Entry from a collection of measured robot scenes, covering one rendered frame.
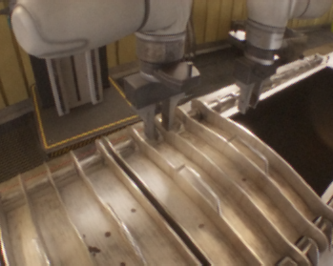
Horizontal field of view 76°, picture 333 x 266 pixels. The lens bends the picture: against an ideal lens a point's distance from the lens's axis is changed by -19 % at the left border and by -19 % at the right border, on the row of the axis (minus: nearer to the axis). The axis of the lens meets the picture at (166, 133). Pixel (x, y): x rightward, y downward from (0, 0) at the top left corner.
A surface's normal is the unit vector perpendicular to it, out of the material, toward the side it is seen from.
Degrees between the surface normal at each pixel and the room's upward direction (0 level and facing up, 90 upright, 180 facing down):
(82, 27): 97
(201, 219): 3
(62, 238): 5
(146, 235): 1
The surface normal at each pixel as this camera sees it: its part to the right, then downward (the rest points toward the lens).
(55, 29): 0.44, 0.63
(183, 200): 0.02, -0.75
